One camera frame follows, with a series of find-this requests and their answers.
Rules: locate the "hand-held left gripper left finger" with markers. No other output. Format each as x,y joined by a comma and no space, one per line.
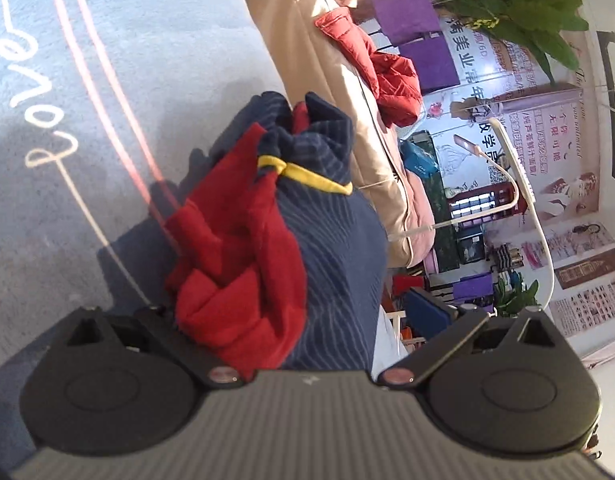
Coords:
187,345

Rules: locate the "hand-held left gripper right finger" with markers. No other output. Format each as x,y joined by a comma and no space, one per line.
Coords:
437,350

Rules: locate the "navy and red striped sweater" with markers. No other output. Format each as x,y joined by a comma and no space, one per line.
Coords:
297,260

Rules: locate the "small potted plant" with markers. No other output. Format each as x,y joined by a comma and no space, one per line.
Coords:
515,295

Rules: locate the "pink cloth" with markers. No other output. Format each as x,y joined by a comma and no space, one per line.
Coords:
420,205

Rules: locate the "white gooseneck lamp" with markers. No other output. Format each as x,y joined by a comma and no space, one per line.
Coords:
527,195

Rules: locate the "light blue printed blanket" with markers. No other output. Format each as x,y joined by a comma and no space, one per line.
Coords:
62,135

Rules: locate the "red puffer jacket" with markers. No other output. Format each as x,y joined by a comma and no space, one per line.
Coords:
382,70

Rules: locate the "purple storage boxes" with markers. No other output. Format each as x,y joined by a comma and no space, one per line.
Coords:
412,25

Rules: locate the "green leafy plant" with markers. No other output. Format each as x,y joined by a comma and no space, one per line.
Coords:
527,15

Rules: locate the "small wall posters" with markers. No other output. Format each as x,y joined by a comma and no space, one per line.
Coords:
582,280

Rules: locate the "large printed wall poster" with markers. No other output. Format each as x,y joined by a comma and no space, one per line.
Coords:
547,125

